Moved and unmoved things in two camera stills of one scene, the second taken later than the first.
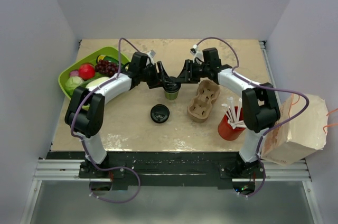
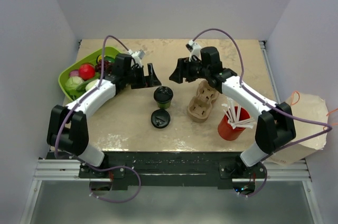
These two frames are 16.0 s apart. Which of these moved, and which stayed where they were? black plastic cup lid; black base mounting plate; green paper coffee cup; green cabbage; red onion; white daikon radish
Moved: green paper coffee cup; black plastic cup lid
Stayed: white daikon radish; green cabbage; red onion; black base mounting plate
